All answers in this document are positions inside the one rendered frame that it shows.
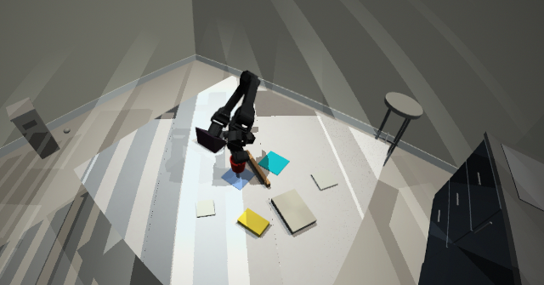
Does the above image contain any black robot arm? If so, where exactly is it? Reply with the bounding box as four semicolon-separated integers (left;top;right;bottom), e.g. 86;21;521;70
206;71;260;151

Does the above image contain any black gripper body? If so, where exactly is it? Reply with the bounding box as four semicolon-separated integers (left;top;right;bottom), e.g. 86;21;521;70
224;131;250;164

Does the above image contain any yellow rectangular block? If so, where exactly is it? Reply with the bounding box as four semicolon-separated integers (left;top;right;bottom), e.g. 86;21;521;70
237;208;269;237

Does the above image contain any tan wooden bar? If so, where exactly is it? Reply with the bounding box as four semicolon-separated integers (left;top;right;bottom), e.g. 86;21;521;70
246;150;270;188

